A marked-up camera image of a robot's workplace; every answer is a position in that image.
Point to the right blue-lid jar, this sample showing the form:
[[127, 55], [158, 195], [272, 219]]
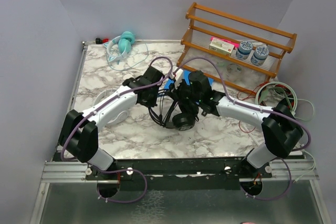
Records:
[[259, 56]]

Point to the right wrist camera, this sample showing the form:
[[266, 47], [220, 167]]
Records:
[[177, 76]]

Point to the tape roll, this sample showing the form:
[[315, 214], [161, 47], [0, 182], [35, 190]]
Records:
[[234, 69]]

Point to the blue notebook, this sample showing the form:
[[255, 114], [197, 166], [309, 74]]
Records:
[[185, 77]]

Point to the red black headphones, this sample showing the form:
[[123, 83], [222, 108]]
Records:
[[289, 97]]

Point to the white stick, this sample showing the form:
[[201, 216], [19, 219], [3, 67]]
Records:
[[249, 132]]

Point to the left blue-lid jar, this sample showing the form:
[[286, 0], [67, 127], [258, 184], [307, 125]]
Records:
[[244, 49]]

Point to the green headphones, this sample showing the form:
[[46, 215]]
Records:
[[294, 113]]

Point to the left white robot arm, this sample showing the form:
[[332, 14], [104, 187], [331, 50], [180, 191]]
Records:
[[79, 133]]

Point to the white green box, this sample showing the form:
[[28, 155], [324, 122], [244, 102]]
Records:
[[222, 47]]

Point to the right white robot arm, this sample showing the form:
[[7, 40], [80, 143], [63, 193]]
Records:
[[280, 130]]

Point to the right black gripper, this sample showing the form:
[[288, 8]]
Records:
[[176, 92]]

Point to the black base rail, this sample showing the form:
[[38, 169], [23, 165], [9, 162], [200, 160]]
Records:
[[177, 174]]

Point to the red black connector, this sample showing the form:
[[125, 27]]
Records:
[[100, 41]]

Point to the teal cat-ear headphones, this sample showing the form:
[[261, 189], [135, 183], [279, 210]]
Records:
[[124, 44]]

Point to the wooden shelf rack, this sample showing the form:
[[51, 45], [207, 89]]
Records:
[[206, 22]]

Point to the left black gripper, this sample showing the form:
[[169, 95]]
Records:
[[153, 103]]

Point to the white over-ear headphones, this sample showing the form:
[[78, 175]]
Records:
[[116, 118]]

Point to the black blue headphones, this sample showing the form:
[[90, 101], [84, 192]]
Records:
[[181, 115]]

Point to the blue-lid jar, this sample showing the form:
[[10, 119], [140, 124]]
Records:
[[244, 49], [259, 56]]

